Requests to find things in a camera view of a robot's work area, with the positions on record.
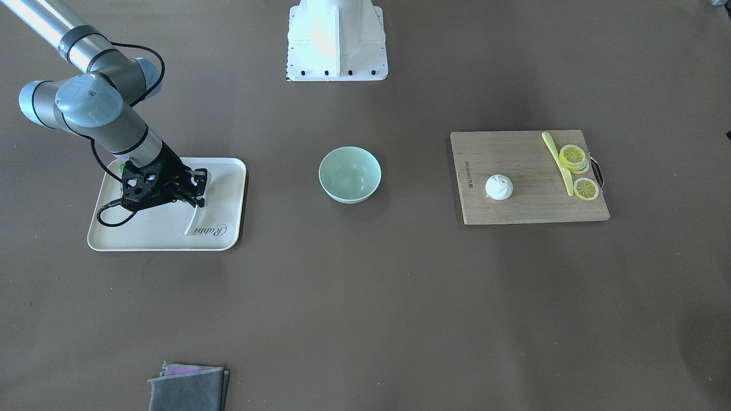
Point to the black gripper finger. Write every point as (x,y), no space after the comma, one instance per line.
(199,181)
(185,191)

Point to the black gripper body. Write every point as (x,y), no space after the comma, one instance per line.
(169,164)

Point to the white ceramic spoon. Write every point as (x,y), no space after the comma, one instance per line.
(198,211)

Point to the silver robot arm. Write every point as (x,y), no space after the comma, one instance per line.
(99,105)

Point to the mint green bowl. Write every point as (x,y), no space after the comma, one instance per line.
(349,174)

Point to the cream rectangular tray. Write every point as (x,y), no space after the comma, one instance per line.
(162,228)

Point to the grey folded cloth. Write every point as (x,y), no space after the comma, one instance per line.
(189,387)

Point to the wooden cutting board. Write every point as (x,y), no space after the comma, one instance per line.
(539,193)

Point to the yellow plastic knife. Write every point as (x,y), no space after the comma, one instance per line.
(564,171)

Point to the stacked lemon slices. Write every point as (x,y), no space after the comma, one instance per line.
(574,158)

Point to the single lemon slice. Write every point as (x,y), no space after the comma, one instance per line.
(586,189)

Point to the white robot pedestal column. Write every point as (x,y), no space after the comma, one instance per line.
(336,41)

